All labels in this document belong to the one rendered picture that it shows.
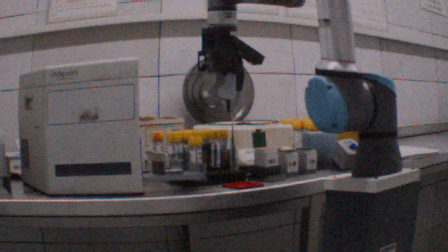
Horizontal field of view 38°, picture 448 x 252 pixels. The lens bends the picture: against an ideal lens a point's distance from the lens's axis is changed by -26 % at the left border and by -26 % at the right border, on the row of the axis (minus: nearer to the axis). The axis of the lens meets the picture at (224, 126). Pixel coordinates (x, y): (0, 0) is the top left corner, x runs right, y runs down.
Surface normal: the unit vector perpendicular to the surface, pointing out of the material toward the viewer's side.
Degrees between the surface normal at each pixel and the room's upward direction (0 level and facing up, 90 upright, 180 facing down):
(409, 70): 90
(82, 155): 90
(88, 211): 90
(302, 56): 90
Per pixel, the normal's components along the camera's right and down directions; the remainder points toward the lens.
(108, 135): 0.56, 0.03
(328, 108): -0.83, 0.18
